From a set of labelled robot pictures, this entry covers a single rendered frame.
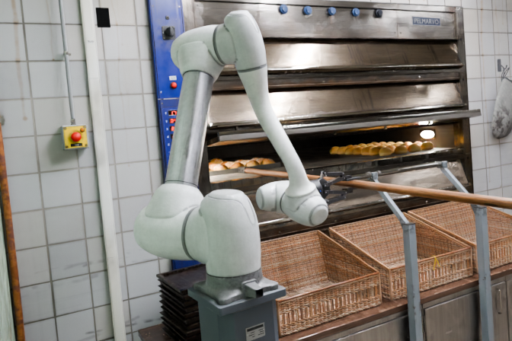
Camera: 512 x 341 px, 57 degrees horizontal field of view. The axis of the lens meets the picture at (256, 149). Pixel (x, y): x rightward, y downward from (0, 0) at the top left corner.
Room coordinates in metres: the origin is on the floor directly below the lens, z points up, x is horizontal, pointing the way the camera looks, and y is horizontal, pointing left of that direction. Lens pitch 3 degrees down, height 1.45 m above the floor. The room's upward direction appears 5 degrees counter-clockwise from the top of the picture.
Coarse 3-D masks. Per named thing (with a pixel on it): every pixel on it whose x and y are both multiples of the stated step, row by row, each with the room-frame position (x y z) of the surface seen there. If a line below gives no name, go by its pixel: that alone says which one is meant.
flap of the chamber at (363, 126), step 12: (396, 120) 2.66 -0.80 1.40; (408, 120) 2.70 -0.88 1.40; (420, 120) 2.74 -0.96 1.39; (432, 120) 2.79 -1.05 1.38; (444, 120) 2.94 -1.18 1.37; (456, 120) 3.10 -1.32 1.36; (264, 132) 2.27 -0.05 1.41; (288, 132) 2.33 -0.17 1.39; (300, 132) 2.36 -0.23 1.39; (312, 132) 2.43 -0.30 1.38; (324, 132) 2.53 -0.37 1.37; (216, 144) 2.27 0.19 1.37; (228, 144) 2.36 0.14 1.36
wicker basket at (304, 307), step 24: (288, 240) 2.44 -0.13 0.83; (312, 240) 2.50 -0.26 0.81; (288, 264) 2.40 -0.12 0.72; (312, 264) 2.46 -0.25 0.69; (336, 264) 2.41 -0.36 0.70; (360, 264) 2.23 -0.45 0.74; (288, 288) 2.36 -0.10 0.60; (312, 288) 2.37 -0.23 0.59; (336, 288) 2.01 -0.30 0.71; (360, 288) 2.07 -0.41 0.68; (288, 312) 1.89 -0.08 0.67; (312, 312) 2.08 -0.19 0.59; (336, 312) 2.01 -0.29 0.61
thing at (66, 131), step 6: (60, 126) 1.99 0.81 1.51; (66, 126) 1.94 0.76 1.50; (72, 126) 1.95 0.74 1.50; (78, 126) 1.96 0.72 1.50; (84, 126) 1.97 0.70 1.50; (66, 132) 1.94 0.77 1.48; (72, 132) 1.95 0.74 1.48; (84, 132) 1.97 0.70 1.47; (66, 138) 1.94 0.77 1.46; (84, 138) 1.97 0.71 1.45; (66, 144) 1.94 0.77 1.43; (72, 144) 1.95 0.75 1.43; (78, 144) 1.96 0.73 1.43; (84, 144) 1.97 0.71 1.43
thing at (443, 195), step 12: (252, 168) 2.57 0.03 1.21; (360, 180) 1.80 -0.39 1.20; (396, 192) 1.61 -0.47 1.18; (408, 192) 1.56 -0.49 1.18; (420, 192) 1.52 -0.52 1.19; (432, 192) 1.47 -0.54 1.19; (444, 192) 1.44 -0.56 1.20; (456, 192) 1.41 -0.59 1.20; (480, 204) 1.33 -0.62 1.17; (492, 204) 1.29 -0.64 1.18; (504, 204) 1.26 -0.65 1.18
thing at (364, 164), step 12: (396, 156) 2.91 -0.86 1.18; (408, 156) 2.89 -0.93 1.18; (420, 156) 2.93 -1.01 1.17; (432, 156) 2.98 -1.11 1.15; (444, 156) 3.03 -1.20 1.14; (312, 168) 2.60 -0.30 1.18; (324, 168) 2.60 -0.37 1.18; (336, 168) 2.64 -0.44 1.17; (348, 168) 2.68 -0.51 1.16; (360, 168) 2.72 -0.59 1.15; (228, 180) 2.36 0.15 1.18; (240, 180) 2.37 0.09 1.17; (252, 180) 2.40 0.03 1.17; (264, 180) 2.43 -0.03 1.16; (276, 180) 2.46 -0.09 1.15
